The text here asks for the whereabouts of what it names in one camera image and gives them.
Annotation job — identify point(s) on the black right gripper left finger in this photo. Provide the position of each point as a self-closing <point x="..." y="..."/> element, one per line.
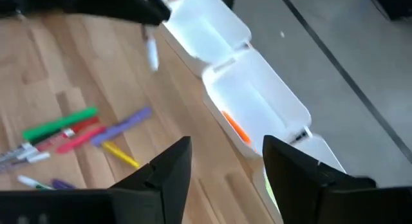
<point x="96" y="204"/>

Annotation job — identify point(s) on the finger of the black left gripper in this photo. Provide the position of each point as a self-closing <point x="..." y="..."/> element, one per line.
<point x="135" y="8"/>

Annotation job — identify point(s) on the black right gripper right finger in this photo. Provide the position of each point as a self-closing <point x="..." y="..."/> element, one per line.
<point x="322" y="198"/>

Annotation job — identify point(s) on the black capped whiteboard marker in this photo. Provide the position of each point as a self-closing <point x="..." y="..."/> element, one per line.
<point x="37" y="157"/>

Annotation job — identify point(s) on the red capped whiteboard marker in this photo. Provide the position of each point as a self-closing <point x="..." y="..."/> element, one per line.
<point x="85" y="125"/>

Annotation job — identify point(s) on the lavender chunky highlighter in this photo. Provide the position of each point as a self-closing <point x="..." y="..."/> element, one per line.
<point x="122" y="127"/>

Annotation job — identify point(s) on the green chunky highlighter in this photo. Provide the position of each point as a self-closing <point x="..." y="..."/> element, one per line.
<point x="61" y="122"/>

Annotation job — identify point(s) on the coral pen-style highlighter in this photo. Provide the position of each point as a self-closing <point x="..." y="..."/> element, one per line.
<point x="236" y="127"/>

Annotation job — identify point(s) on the yellow pen-style highlighter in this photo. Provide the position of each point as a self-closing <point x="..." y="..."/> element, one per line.
<point x="120" y="154"/>

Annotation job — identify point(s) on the pink pen-style highlighter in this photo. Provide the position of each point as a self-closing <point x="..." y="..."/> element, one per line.
<point x="80" y="140"/>

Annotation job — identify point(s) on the green fine-tip marker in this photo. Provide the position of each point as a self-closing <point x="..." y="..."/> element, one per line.
<point x="32" y="182"/>

